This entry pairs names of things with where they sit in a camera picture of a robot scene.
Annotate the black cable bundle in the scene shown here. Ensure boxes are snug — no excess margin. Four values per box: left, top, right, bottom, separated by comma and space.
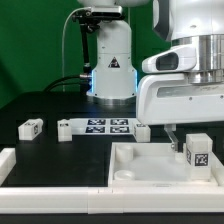
43, 75, 93, 93

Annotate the white U-shaped obstacle fence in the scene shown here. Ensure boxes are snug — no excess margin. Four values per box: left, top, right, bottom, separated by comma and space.
0, 148, 224, 214

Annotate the white cable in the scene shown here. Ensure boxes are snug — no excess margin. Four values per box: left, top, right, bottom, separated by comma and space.
61, 7, 91, 93

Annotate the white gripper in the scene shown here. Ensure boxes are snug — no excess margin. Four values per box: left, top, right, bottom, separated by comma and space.
136, 44, 224, 153

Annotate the black camera on mount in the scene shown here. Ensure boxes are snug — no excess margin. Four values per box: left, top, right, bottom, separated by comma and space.
91, 6, 122, 17

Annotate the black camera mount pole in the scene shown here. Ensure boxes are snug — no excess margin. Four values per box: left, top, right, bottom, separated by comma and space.
72, 9, 100, 80

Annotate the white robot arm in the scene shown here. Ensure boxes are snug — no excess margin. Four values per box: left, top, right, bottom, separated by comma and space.
77, 0, 224, 126

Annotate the white marker base plate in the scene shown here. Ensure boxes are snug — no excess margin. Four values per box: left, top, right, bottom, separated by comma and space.
69, 118, 136, 135

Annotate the white square tabletop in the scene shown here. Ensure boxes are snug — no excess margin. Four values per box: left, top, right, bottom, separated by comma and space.
108, 143, 224, 188

